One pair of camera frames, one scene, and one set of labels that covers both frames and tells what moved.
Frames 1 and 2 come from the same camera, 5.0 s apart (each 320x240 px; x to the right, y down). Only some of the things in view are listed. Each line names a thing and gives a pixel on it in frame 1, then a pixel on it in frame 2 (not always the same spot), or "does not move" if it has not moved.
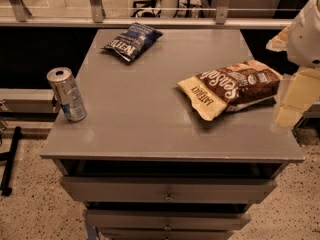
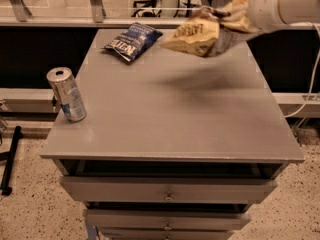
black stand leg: (9, 157) does not move
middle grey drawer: (132, 219) does not move
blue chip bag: (134, 41) does not move
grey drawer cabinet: (143, 160) does not move
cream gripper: (306, 39) → (265, 8)
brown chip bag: (220, 89) → (201, 34)
